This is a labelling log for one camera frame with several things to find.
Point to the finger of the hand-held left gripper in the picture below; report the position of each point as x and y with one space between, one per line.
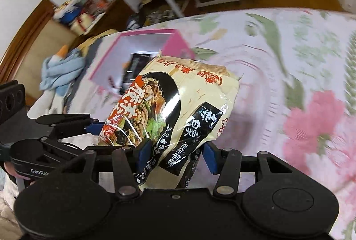
94 128
69 119

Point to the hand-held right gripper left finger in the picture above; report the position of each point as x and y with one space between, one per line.
144 155

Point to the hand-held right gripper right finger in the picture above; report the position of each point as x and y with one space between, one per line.
210 158

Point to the cream noodle packet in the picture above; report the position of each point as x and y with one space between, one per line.
189 95

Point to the black snack packet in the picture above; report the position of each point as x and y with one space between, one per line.
137 67

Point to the pink cardboard box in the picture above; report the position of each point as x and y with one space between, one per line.
178 43

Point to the person's left hand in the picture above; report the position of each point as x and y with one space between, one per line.
10 169

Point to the light blue cloth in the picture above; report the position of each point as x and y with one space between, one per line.
61 70

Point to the yellow cloth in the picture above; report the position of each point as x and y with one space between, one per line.
91 39

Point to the floral bed sheet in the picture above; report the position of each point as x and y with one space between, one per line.
278 75

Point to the blue gift basket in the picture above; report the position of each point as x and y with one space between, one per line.
66 10

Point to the wooden cabinet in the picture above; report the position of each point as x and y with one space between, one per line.
116 14

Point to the black floor bag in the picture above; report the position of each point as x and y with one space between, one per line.
136 20

